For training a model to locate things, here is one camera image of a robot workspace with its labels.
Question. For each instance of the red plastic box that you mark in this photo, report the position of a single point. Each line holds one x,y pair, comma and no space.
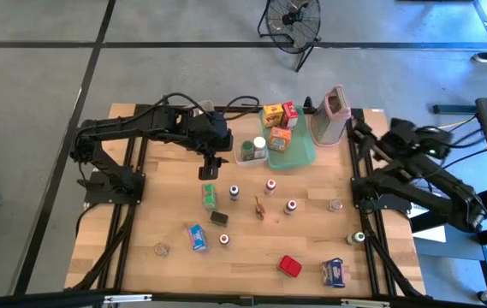
289,267

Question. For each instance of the green mini cereal box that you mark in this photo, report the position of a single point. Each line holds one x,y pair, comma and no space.
209,197

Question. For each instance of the blue Rice Krispies box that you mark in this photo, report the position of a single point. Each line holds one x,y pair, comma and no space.
198,238

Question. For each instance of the pink food colouring bottle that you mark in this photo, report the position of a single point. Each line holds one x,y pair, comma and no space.
270,185

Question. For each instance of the white lid spice jar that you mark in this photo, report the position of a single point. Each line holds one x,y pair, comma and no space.
259,143

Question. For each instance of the navy mini cereal box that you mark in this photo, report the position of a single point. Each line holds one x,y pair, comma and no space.
333,274

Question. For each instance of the dark green small box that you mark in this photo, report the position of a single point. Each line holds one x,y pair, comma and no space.
219,218

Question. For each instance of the red Froot Loops box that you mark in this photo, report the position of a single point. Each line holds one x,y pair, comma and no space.
290,115

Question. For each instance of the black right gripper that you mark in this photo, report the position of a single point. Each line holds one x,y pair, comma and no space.
414,137

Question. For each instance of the black aluminium crossbar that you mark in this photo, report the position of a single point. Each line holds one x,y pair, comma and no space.
33,302

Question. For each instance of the black aluminium table frame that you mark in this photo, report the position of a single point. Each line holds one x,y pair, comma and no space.
141,108

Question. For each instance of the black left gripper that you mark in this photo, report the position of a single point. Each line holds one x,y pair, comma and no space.
215,137

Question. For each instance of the white paper sheet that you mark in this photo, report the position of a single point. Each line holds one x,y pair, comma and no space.
433,235

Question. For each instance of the clear plastic container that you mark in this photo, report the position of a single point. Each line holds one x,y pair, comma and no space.
239,160

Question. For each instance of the blue metal floor beam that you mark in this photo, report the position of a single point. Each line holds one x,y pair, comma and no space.
453,109

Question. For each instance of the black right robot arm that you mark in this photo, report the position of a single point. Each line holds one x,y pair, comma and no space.
440,192

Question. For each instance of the small clear glass jar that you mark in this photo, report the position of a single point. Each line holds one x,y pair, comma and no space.
335,205
161,250

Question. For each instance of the black caster wheel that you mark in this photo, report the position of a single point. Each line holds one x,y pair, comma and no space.
484,297

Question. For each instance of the red food colouring bottle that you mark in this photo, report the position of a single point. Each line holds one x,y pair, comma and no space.
224,239

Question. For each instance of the green plastic tray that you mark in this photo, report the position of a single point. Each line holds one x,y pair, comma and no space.
288,158

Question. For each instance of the blue food colouring bottle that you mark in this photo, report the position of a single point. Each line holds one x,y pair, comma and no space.
234,191

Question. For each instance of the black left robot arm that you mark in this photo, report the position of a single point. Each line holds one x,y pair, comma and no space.
132,126

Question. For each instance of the green lid spice jar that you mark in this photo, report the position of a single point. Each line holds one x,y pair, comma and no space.
247,150

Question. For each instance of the black floor fan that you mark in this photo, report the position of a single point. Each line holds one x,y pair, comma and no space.
289,19

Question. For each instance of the silver metal bracket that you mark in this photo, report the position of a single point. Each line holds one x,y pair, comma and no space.
365,303
127,298

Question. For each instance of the yellow Corn Pops box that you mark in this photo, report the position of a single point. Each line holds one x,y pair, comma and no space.
273,114

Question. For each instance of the green food colouring bottle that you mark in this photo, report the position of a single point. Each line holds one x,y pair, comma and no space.
358,237

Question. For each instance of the purple food colouring bottle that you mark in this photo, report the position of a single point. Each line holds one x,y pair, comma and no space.
290,206

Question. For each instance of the orange mini cereal box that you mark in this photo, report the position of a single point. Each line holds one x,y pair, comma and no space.
280,139

